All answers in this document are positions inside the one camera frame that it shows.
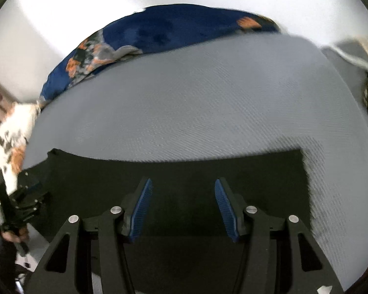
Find black pants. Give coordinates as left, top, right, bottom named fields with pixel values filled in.
left=19, top=149, right=310, bottom=293

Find person left hand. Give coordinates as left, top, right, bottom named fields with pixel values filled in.
left=1, top=226, right=29, bottom=244

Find white floral pillow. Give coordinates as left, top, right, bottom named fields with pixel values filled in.
left=0, top=103, right=41, bottom=194

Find grey mesh mattress cover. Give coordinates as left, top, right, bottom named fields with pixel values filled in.
left=24, top=33, right=368, bottom=288

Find navy floral blanket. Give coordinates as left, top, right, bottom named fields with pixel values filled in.
left=40, top=4, right=280, bottom=103

